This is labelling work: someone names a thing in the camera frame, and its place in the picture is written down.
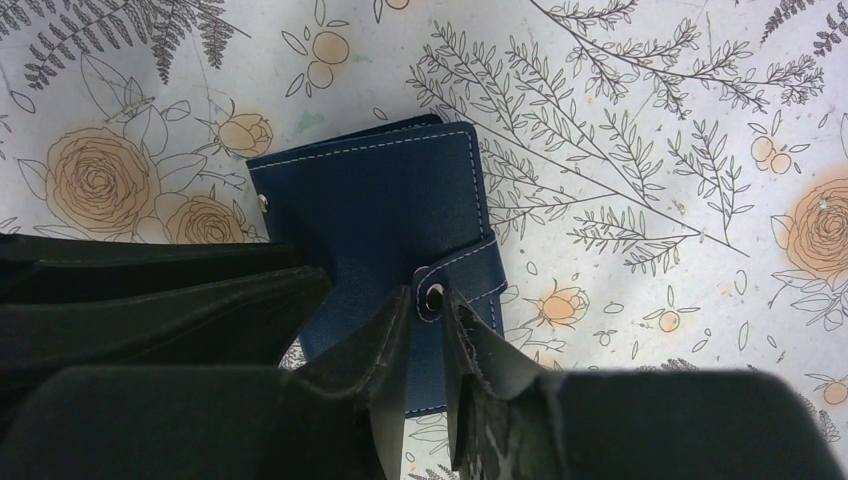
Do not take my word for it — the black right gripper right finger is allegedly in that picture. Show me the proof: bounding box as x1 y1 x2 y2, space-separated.
442 290 843 479

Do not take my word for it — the blue leather card holder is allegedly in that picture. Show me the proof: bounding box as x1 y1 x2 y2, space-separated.
248 114 508 418

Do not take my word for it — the floral table mat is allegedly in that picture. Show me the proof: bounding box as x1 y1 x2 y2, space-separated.
1 1 847 463

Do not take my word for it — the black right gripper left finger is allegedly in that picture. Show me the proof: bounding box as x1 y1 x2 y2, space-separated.
1 287 411 479

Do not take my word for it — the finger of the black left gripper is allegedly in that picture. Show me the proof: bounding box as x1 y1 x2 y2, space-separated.
1 267 332 398
1 234 300 304

